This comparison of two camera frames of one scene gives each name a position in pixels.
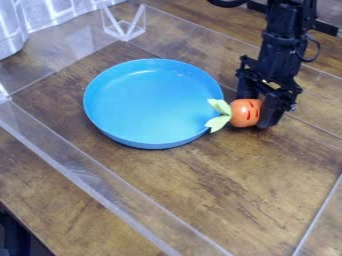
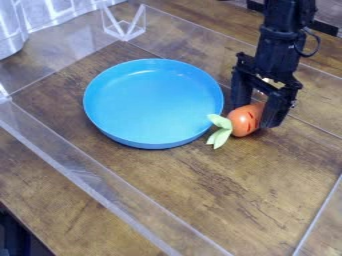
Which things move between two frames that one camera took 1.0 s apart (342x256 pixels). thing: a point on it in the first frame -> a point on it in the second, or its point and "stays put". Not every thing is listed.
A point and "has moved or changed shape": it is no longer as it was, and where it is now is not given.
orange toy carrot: (242, 112) has moved or changed shape
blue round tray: (149, 103) stays put
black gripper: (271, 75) stays put
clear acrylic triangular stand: (121, 29) stays put
